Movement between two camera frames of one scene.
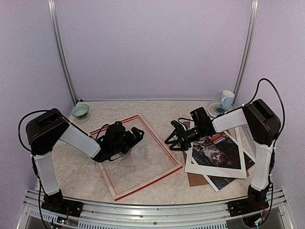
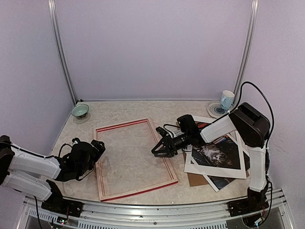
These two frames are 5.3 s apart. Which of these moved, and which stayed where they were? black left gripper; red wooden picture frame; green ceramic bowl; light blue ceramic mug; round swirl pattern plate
Moved: red wooden picture frame; black left gripper
Stayed: round swirl pattern plate; light blue ceramic mug; green ceramic bowl
